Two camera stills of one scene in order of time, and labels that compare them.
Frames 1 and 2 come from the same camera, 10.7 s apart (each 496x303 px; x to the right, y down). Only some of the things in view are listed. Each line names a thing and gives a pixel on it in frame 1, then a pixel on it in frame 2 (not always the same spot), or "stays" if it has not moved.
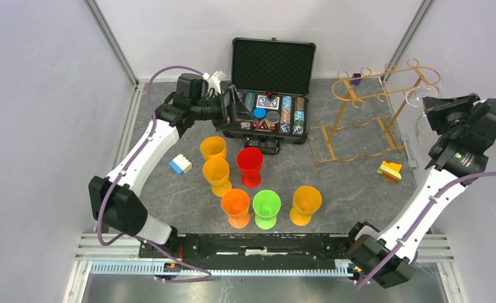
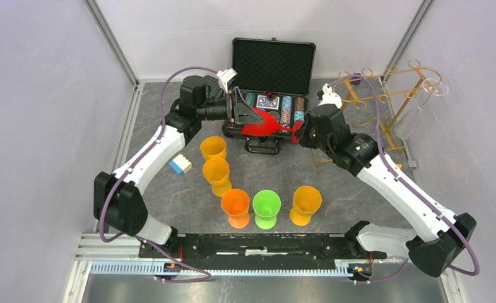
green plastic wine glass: x=266 y=204 stays
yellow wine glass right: x=307 y=201 stays
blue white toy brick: x=181 y=164 stays
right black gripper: x=438 y=108 to x=305 y=141
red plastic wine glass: x=250 y=160 to x=269 y=127
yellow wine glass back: x=213 y=147 stays
